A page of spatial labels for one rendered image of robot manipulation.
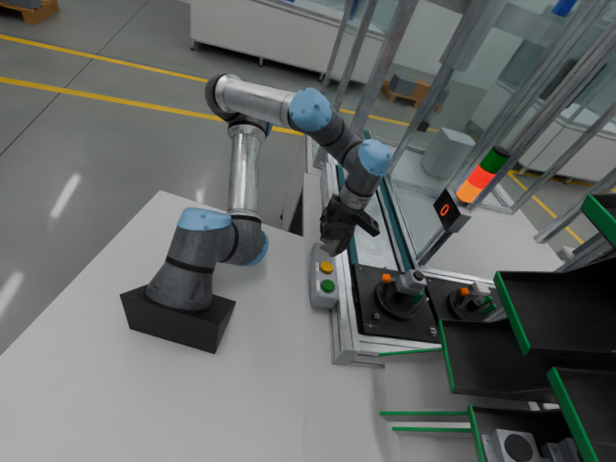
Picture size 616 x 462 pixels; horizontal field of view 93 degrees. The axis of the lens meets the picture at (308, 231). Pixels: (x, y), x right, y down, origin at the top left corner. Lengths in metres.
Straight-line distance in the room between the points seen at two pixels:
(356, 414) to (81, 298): 0.76
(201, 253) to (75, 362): 0.37
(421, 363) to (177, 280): 0.59
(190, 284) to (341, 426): 0.50
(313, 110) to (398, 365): 0.60
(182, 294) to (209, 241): 0.13
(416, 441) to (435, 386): 0.11
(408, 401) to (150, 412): 0.56
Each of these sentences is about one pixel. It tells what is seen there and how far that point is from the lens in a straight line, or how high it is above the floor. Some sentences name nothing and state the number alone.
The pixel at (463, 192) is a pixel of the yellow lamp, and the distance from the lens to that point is 0.95.
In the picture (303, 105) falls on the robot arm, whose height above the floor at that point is 1.43.
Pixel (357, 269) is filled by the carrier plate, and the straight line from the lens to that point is 0.96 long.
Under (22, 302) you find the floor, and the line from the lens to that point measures 2.11.
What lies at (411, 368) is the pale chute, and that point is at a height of 1.03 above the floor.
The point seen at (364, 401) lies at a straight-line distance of 0.90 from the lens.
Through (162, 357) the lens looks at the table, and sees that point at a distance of 0.85.
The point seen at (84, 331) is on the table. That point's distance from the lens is 0.92.
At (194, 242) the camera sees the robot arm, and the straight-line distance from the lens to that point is 0.72.
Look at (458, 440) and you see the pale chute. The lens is 0.75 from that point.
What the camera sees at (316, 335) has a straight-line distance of 0.92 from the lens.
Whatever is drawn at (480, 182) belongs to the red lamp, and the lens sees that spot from 0.93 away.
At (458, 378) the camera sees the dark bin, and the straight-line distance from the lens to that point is 0.63.
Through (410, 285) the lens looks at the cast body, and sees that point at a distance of 0.87.
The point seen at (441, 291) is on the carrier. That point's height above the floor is 0.97.
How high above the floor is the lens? 1.65
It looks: 42 degrees down
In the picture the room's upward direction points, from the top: 22 degrees clockwise
